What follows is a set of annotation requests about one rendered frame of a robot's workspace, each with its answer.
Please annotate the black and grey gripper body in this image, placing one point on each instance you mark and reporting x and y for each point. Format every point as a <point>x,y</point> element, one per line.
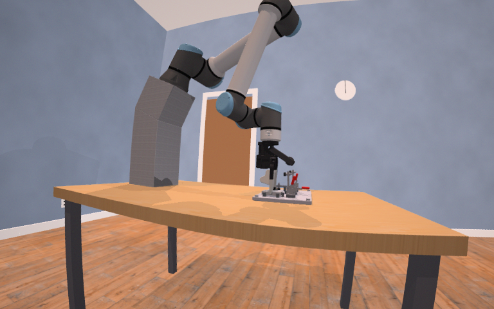
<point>266,157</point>

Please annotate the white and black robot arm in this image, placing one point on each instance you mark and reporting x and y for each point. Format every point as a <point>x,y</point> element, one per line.
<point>277,18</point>

